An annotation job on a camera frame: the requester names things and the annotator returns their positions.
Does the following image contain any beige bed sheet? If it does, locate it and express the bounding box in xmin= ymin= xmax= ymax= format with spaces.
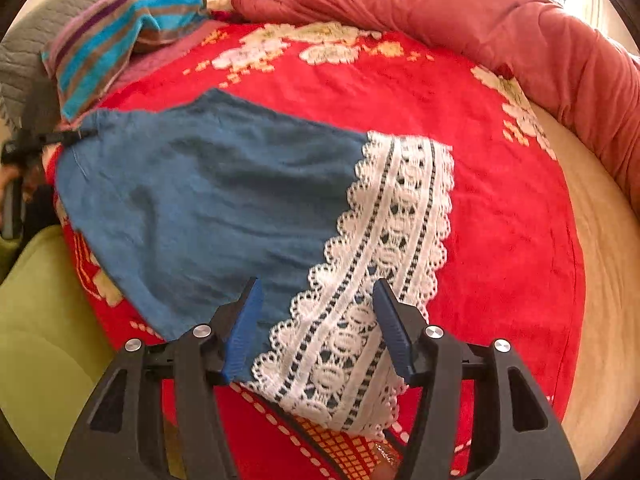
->
xmin=530 ymin=105 xmax=640 ymax=480

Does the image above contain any blue denim pants lace hem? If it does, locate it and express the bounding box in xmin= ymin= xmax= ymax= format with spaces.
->
xmin=54 ymin=87 xmax=456 ymax=438

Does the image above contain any person's left forearm green sleeve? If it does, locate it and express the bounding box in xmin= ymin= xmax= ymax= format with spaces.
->
xmin=0 ymin=225 xmax=168 ymax=480

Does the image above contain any striped towel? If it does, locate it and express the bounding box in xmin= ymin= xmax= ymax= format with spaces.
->
xmin=41 ymin=0 xmax=210 ymax=123

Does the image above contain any salmon red quilt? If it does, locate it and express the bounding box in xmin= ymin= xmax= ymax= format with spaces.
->
xmin=229 ymin=0 xmax=640 ymax=221

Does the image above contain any red floral blanket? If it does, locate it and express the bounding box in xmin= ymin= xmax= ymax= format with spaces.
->
xmin=45 ymin=22 xmax=586 ymax=480

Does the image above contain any pink quilted cloth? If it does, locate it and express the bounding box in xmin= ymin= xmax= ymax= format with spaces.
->
xmin=107 ymin=20 xmax=231 ymax=96

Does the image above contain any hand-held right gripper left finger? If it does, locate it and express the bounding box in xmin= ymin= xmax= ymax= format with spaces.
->
xmin=54 ymin=276 xmax=265 ymax=480

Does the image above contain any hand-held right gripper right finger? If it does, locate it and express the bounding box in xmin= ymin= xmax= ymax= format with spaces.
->
xmin=372 ymin=278 xmax=583 ymax=480

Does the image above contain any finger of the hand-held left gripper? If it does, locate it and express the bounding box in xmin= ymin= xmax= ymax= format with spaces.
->
xmin=42 ymin=128 xmax=99 ymax=146

